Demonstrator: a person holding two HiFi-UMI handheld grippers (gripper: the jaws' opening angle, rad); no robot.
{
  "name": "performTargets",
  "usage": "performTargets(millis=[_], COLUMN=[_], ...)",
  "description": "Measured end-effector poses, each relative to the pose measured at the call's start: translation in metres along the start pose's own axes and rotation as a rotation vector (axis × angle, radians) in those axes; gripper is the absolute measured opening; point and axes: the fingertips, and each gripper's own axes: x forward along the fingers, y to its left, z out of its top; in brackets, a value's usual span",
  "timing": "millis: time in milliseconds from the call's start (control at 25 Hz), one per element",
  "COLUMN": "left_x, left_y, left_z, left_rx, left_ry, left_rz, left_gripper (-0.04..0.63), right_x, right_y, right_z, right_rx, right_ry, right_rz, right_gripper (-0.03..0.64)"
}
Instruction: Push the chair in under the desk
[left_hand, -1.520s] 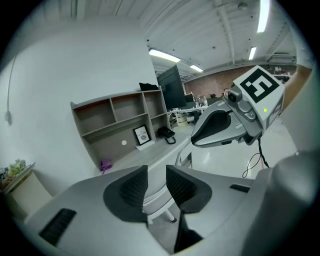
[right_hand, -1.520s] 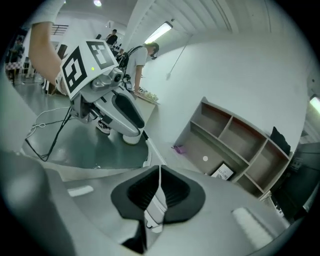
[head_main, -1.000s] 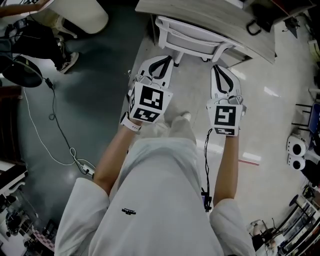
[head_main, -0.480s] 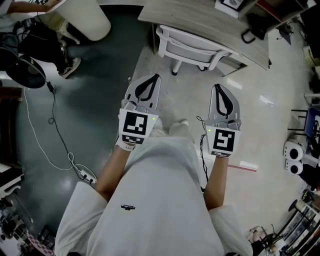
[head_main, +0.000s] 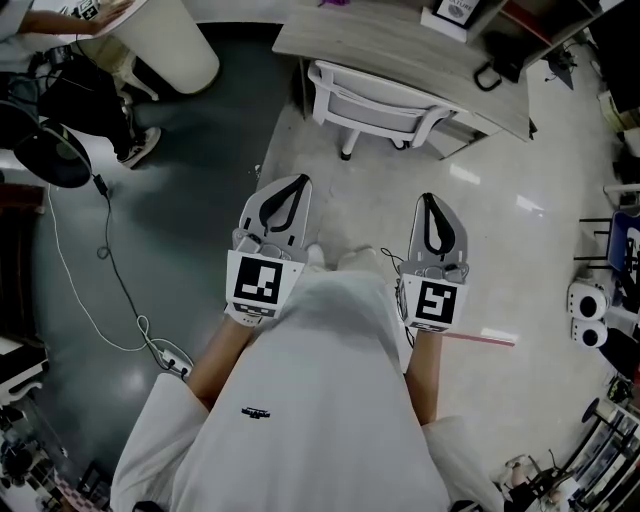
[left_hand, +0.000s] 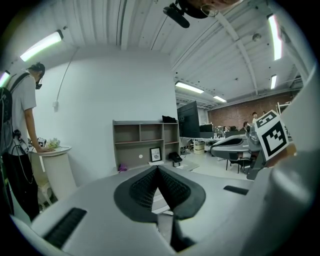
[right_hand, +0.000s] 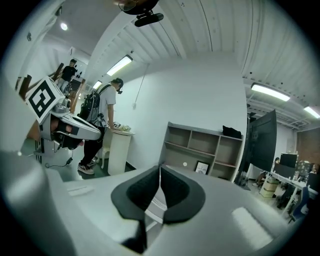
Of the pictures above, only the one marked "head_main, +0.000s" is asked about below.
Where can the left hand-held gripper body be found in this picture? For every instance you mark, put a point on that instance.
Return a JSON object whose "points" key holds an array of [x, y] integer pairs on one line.
{"points": [[257, 285]]}

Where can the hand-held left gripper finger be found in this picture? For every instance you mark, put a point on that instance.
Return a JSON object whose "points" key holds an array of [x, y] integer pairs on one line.
{"points": [[302, 220], [252, 212]]}

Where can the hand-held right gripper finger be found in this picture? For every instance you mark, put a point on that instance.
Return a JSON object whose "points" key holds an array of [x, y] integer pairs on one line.
{"points": [[417, 245], [460, 245]]}

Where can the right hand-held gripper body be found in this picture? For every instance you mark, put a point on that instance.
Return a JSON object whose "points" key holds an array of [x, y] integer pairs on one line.
{"points": [[432, 302]]}

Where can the white chair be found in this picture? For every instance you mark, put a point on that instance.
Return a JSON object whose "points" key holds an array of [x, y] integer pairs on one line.
{"points": [[370, 107]]}

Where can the person's left forearm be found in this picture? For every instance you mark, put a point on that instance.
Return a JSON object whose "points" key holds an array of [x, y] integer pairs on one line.
{"points": [[220, 360]]}

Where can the person's right forearm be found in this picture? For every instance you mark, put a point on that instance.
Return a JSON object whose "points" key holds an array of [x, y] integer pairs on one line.
{"points": [[425, 380]]}

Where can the blue chair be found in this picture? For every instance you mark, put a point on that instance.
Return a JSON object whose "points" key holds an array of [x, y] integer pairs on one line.
{"points": [[625, 235]]}

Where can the grey wooden desk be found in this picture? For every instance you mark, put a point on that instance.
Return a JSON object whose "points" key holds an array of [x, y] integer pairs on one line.
{"points": [[360, 35]]}

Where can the person's white shoe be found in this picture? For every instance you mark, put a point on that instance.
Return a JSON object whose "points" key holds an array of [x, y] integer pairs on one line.
{"points": [[357, 260], [316, 257]]}

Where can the pink floor tape strip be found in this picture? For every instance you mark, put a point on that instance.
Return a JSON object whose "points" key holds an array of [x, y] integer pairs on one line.
{"points": [[485, 340]]}

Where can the white power strip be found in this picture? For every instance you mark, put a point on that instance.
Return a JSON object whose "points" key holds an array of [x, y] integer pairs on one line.
{"points": [[175, 362]]}

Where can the person's white shirt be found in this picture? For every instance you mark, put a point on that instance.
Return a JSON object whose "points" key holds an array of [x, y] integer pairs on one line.
{"points": [[310, 400]]}

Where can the white device with black lens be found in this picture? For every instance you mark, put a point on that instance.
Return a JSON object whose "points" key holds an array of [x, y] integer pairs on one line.
{"points": [[580, 295], [580, 332]]}

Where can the black telephone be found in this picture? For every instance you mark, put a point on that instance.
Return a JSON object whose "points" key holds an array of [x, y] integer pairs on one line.
{"points": [[510, 70]]}

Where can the stacked pale boxes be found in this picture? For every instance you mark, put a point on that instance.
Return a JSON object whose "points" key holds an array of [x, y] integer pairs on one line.
{"points": [[612, 112]]}

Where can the black oval hanging device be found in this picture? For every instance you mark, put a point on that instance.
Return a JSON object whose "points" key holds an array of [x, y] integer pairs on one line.
{"points": [[55, 165]]}

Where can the white flat box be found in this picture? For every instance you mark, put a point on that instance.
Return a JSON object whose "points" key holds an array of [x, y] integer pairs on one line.
{"points": [[440, 27]]}

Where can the small purple object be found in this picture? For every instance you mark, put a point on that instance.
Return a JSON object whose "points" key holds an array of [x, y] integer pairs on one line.
{"points": [[335, 3]]}

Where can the metal display rack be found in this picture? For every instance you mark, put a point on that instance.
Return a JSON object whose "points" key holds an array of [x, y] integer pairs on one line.
{"points": [[610, 450]]}

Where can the black framed picture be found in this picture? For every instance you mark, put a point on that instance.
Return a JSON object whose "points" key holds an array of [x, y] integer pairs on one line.
{"points": [[457, 10]]}

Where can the grey desktop shelf unit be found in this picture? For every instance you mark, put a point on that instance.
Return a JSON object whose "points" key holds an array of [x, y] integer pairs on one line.
{"points": [[550, 20]]}

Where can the black screen floor stand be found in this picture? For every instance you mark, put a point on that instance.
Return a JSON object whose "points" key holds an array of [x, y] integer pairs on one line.
{"points": [[620, 60]]}

